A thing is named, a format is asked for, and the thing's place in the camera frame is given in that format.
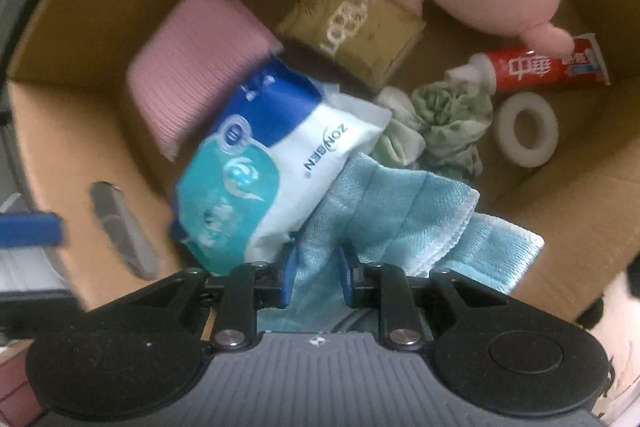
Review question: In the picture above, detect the teal microfiber towel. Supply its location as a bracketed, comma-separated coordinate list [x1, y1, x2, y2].
[258, 154, 544, 333]

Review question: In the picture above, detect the blue white wet-wipes pack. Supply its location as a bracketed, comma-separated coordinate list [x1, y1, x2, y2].
[171, 58, 392, 275]

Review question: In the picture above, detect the green white scrunchie cloth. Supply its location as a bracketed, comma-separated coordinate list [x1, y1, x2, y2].
[371, 80, 494, 183]

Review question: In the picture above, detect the pink knitted cloth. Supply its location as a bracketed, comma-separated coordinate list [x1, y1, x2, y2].
[127, 0, 282, 161]

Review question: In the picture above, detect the gold tissue pack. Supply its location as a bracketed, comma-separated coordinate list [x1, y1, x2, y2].
[278, 0, 425, 92]

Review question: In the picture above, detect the white tape roll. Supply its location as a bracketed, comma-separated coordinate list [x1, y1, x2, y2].
[492, 92, 559, 169]

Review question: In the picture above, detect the brown cardboard box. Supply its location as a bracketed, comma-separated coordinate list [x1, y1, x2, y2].
[1, 0, 639, 320]

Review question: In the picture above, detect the black-haired doll plush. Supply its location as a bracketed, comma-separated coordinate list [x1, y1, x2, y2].
[576, 263, 640, 426]

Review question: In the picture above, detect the red white toothpaste tube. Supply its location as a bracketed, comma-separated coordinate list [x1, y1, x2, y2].
[446, 32, 611, 94]

